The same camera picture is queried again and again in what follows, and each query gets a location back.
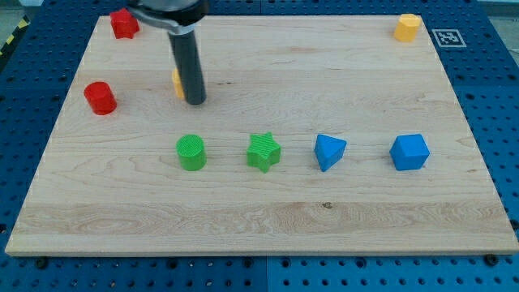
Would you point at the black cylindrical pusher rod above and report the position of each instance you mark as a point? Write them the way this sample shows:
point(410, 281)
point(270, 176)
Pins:
point(190, 75)

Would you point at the yellow heart block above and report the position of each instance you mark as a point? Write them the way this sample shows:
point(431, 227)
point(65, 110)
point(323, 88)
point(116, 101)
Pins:
point(178, 88)

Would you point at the red star block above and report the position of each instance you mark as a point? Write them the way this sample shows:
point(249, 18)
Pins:
point(124, 25)

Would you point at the red cylinder block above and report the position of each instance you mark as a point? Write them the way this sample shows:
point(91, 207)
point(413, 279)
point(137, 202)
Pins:
point(100, 98)

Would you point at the green cylinder block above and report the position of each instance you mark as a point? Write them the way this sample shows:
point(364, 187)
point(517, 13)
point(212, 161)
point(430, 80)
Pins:
point(191, 152)

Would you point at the green star block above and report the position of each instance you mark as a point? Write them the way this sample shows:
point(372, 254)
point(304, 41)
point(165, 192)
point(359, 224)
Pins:
point(263, 151)

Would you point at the wooden board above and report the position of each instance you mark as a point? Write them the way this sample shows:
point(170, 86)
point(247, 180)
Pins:
point(112, 185)

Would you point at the blue triangle block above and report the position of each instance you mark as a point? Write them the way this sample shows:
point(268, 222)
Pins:
point(328, 150)

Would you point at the yellow hexagon block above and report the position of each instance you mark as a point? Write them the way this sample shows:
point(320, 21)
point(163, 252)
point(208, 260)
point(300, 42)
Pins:
point(407, 27)

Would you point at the blue cube block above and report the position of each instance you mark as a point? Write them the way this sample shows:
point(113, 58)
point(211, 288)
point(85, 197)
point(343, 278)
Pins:
point(409, 152)

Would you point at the white fiducial marker tag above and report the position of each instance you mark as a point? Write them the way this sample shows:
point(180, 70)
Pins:
point(448, 38)

